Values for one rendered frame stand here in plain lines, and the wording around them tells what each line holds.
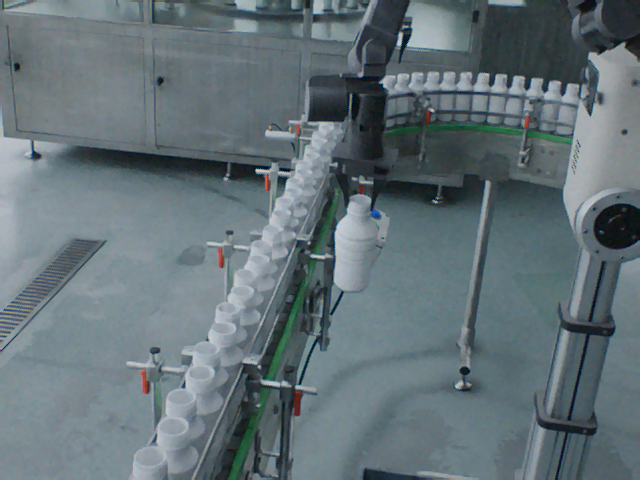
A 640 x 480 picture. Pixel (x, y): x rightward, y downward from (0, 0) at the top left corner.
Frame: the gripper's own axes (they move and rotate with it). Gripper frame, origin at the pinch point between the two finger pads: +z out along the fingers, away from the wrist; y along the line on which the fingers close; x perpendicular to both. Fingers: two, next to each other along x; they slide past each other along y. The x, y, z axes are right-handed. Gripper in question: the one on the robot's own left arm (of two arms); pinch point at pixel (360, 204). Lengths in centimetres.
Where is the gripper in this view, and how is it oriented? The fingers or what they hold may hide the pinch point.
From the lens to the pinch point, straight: 135.8
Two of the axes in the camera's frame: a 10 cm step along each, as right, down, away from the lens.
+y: 9.7, 1.5, -1.7
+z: -0.6, 8.8, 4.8
